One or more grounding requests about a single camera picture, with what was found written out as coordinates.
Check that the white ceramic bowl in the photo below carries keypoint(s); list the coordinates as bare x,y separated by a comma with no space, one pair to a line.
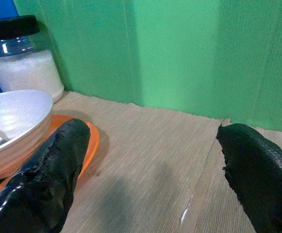
12,126

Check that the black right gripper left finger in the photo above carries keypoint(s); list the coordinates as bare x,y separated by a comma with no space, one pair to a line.
46,174

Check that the clear jar with black lid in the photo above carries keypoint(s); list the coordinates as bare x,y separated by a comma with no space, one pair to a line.
21,63

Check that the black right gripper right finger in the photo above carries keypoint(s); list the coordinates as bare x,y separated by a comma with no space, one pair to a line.
259,170

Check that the green backdrop panel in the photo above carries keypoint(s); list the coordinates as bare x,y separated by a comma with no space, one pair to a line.
170,53

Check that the orange plate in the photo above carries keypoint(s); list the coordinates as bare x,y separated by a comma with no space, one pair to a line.
91,143

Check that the beige woven placemat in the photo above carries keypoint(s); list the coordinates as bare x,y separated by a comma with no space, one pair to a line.
150,170

